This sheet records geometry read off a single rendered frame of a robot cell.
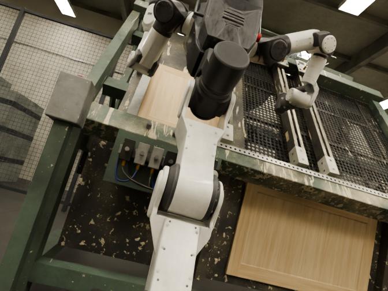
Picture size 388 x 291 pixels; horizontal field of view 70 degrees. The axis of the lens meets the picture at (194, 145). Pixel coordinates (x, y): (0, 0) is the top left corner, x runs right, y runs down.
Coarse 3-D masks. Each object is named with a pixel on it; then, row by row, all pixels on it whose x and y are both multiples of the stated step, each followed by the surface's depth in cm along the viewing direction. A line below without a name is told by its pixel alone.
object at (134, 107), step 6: (144, 78) 158; (150, 78) 159; (144, 84) 154; (138, 90) 149; (144, 90) 150; (138, 96) 145; (132, 102) 141; (138, 102) 142; (132, 108) 138; (138, 108) 139
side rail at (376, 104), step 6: (372, 102) 239; (378, 102) 242; (372, 108) 237; (378, 108) 233; (378, 114) 229; (384, 114) 229; (378, 120) 227; (384, 120) 222; (384, 126) 220; (384, 132) 218
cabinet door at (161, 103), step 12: (156, 72) 169; (168, 72) 174; (180, 72) 177; (156, 84) 161; (168, 84) 165; (180, 84) 169; (144, 96) 150; (156, 96) 154; (168, 96) 157; (180, 96) 161; (144, 108) 144; (156, 108) 148; (168, 108) 151; (156, 120) 141; (168, 120) 144; (204, 120) 154; (216, 120) 157
